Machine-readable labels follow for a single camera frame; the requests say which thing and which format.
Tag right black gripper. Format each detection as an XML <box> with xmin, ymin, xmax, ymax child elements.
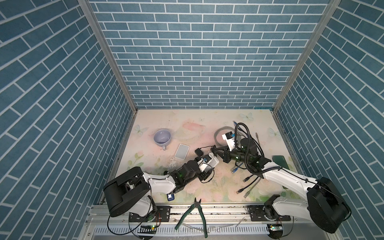
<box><xmin>213</xmin><ymin>144</ymin><xmax>250</xmax><ymax>165</ymax></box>

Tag black power adapter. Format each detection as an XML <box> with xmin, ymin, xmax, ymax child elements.
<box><xmin>195</xmin><ymin>148</ymin><xmax>204</xmax><ymax>158</ymax></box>

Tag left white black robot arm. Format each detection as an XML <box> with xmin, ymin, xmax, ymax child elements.
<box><xmin>103</xmin><ymin>160</ymin><xmax>215</xmax><ymax>218</ymax></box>

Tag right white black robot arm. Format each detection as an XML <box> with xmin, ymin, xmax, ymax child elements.
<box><xmin>211</xmin><ymin>139</ymin><xmax>352</xmax><ymax>234</ymax></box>

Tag blue black handheld tool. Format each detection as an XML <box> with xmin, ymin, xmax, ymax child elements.
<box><xmin>167</xmin><ymin>194</ymin><xmax>175</xmax><ymax>202</ymax></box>

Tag lavender ceramic cup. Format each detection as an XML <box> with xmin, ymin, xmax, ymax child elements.
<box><xmin>154</xmin><ymin>129</ymin><xmax>172</xmax><ymax>151</ymax></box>

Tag left controller board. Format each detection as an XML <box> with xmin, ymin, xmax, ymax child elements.
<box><xmin>137</xmin><ymin>225</ymin><xmax>158</xmax><ymax>239</ymax></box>

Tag controller board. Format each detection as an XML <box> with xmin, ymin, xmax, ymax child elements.
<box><xmin>267</xmin><ymin>224</ymin><xmax>284</xmax><ymax>235</ymax></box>
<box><xmin>137</xmin><ymin>225</ymin><xmax>158</xmax><ymax>239</ymax></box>

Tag right controller board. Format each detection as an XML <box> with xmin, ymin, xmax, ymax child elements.
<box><xmin>267</xmin><ymin>224</ymin><xmax>284</xmax><ymax>235</ymax></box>

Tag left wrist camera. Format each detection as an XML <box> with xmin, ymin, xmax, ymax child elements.
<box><xmin>198</xmin><ymin>155</ymin><xmax>212</xmax><ymax>172</ymax></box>

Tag blue ethernet cable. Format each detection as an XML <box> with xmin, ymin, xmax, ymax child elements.
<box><xmin>230</xmin><ymin>121</ymin><xmax>241</xmax><ymax>174</ymax></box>

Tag coiled grey ethernet cable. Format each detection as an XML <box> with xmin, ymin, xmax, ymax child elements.
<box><xmin>213</xmin><ymin>126</ymin><xmax>238</xmax><ymax>148</ymax></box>

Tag green handled pliers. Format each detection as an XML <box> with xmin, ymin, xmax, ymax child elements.
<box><xmin>174</xmin><ymin>197</ymin><xmax>209</xmax><ymax>239</ymax></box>

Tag black ethernet cable lower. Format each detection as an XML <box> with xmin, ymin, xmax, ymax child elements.
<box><xmin>236</xmin><ymin>175</ymin><xmax>265</xmax><ymax>195</ymax></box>

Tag black ethernet cable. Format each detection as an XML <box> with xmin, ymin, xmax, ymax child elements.
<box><xmin>236</xmin><ymin>127</ymin><xmax>266</xmax><ymax>183</ymax></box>
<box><xmin>236</xmin><ymin>175</ymin><xmax>265</xmax><ymax>195</ymax></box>

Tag black ethernet cable upper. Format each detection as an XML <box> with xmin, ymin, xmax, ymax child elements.
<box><xmin>236</xmin><ymin>127</ymin><xmax>266</xmax><ymax>183</ymax></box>

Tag aluminium front rail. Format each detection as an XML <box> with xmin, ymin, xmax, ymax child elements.
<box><xmin>79</xmin><ymin>203</ymin><xmax>342</xmax><ymax>240</ymax></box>

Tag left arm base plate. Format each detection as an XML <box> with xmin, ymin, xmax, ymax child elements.
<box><xmin>129</xmin><ymin>206</ymin><xmax>171</xmax><ymax>223</ymax></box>

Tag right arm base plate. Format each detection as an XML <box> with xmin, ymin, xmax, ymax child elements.
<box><xmin>246</xmin><ymin>205</ymin><xmax>292</xmax><ymax>222</ymax></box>

